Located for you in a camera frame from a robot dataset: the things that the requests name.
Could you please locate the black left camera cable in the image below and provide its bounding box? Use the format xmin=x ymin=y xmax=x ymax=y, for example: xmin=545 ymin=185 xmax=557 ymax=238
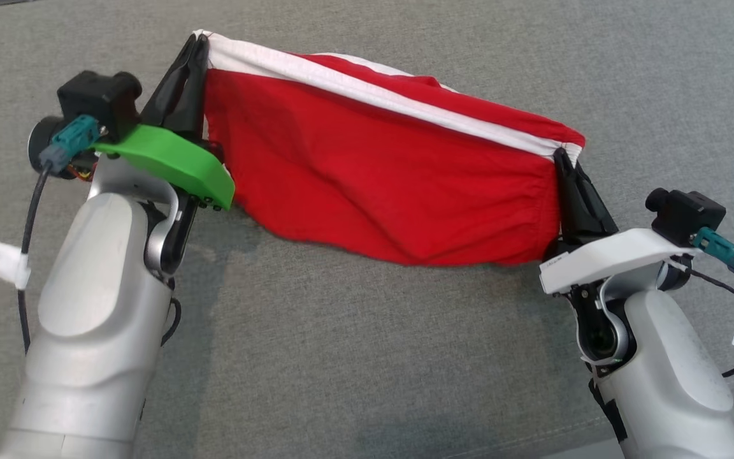
xmin=18 ymin=166 xmax=50 ymax=354

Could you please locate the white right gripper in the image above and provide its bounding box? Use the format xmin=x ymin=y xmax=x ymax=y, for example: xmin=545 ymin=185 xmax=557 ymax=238
xmin=539 ymin=149 xmax=702 ymax=295

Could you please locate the red shorts white waistband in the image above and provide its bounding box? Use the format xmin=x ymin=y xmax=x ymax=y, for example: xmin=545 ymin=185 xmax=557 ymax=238
xmin=194 ymin=29 xmax=586 ymax=267

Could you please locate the grey fabric sofa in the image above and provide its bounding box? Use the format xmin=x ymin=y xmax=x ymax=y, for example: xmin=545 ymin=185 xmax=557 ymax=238
xmin=0 ymin=0 xmax=734 ymax=459

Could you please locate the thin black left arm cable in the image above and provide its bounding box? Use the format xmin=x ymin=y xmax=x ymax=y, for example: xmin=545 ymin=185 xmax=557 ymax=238
xmin=162 ymin=296 xmax=183 ymax=348

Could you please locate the teal right camera connector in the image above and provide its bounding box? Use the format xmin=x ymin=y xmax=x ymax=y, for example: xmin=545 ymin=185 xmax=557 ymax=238
xmin=692 ymin=228 xmax=734 ymax=276

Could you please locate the teal camera connector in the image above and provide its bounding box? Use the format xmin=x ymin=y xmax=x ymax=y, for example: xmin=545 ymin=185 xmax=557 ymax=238
xmin=692 ymin=228 xmax=734 ymax=276
xmin=39 ymin=115 xmax=100 ymax=176

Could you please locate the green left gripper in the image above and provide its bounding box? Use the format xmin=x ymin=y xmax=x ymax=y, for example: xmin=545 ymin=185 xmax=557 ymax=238
xmin=90 ymin=34 xmax=236 ymax=211

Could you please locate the teal left camera connector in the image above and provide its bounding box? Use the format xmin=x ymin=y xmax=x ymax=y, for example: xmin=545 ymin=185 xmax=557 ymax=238
xmin=39 ymin=115 xmax=100 ymax=176

